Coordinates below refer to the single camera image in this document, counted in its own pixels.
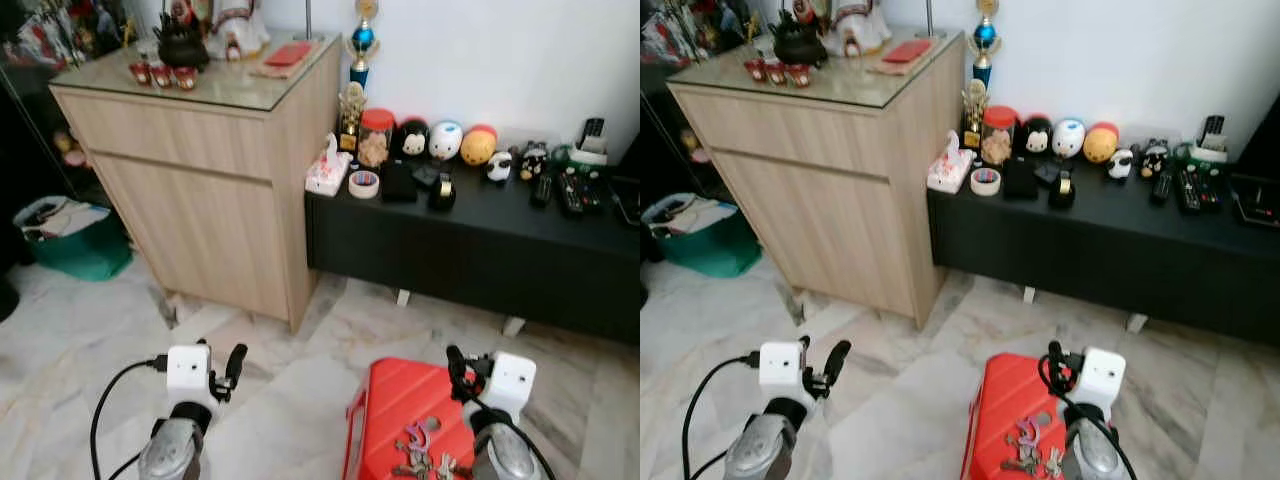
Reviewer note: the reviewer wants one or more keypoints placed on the black tape dispenser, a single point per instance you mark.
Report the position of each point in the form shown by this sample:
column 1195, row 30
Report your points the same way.
column 442, row 195
column 1062, row 192

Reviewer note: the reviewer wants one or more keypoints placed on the green storage bin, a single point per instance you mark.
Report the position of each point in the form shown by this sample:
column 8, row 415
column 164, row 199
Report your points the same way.
column 715, row 252
column 85, row 255

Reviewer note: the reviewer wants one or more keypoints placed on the black remote control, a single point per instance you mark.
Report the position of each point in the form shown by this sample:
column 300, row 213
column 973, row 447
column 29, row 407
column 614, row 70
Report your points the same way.
column 541, row 190
column 593, row 195
column 570, row 193
column 1211, row 192
column 1189, row 190
column 1161, row 188

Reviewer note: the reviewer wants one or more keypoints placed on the black cast iron teapot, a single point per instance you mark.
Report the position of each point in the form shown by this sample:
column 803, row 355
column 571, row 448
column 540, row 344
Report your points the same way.
column 800, row 42
column 183, row 45

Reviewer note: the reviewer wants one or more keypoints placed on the white tape roll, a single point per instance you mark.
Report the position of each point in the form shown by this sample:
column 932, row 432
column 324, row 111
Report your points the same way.
column 363, row 185
column 985, row 181

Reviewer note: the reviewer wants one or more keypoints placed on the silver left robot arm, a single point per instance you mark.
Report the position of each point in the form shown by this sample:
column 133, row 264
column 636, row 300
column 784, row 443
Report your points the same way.
column 760, row 445
column 172, row 448

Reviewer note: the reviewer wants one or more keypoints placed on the tall trophy with blue ball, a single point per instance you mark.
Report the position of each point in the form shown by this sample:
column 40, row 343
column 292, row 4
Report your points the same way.
column 362, row 40
column 986, row 38

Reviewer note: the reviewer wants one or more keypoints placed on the white round plush toy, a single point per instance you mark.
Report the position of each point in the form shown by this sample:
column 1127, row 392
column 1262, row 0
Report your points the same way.
column 445, row 140
column 1068, row 138

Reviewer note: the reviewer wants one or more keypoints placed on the flat red packet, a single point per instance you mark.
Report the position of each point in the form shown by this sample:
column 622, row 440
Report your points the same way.
column 288, row 54
column 907, row 51

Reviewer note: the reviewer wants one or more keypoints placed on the black round mouse plush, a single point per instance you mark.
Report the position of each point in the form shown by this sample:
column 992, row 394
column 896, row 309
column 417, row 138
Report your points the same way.
column 1036, row 135
column 410, row 138

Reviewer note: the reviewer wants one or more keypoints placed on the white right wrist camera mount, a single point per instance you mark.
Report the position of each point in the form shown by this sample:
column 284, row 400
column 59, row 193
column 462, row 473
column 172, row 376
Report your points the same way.
column 1105, row 375
column 514, row 380

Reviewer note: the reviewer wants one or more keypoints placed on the light wooden cabinet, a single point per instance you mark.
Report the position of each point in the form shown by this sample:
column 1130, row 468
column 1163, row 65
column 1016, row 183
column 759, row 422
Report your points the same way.
column 200, row 190
column 820, row 190

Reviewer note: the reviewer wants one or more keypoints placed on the white pink tissue box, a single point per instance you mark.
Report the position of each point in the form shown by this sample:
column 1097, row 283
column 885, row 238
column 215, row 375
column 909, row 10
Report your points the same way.
column 325, row 175
column 948, row 172

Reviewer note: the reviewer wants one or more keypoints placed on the yellow round plush toy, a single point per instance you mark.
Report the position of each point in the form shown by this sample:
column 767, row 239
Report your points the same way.
column 1100, row 146
column 478, row 148

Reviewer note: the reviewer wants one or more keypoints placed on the small gold trophy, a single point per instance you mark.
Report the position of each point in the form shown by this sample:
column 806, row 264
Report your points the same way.
column 975, row 112
column 351, row 115

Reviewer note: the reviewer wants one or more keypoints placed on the red plastic stool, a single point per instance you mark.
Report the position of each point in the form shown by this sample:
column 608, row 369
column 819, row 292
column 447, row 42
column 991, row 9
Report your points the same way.
column 1010, row 390
column 400, row 395

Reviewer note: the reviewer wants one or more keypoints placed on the small red tea cup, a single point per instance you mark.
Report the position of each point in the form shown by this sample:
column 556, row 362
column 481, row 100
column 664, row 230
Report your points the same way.
column 140, row 74
column 775, row 73
column 185, row 79
column 755, row 70
column 161, row 76
column 798, row 76

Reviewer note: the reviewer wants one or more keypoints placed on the white ceramic figurine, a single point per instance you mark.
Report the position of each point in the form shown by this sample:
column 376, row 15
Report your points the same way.
column 858, row 28
column 238, row 30

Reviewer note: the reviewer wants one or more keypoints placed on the small black box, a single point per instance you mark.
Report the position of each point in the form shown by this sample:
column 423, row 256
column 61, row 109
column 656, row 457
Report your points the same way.
column 398, row 183
column 1021, row 180

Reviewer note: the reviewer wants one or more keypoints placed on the black white animal figurine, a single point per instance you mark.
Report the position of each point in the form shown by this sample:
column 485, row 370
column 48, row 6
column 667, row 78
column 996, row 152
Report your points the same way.
column 532, row 162
column 1155, row 160

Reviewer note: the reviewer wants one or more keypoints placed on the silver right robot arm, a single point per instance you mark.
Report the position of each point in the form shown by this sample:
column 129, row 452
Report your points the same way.
column 505, row 452
column 1097, row 450

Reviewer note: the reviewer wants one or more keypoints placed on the small white black figurine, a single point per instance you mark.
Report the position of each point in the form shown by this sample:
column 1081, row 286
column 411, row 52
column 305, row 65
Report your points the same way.
column 1121, row 165
column 499, row 168

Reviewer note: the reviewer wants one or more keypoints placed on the clear jar with red lid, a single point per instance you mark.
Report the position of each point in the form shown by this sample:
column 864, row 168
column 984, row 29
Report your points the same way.
column 375, row 140
column 999, row 137

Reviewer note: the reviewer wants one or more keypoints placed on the bunch of keys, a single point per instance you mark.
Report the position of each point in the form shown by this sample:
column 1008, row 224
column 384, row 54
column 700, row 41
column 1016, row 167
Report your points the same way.
column 1028, row 450
column 418, row 455

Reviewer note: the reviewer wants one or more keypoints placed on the black low sideboard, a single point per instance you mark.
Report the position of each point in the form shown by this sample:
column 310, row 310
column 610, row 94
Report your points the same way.
column 1100, row 250
column 480, row 250

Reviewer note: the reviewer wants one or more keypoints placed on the small wooden tray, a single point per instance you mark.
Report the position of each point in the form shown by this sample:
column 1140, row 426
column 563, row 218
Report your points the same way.
column 262, row 71
column 880, row 68

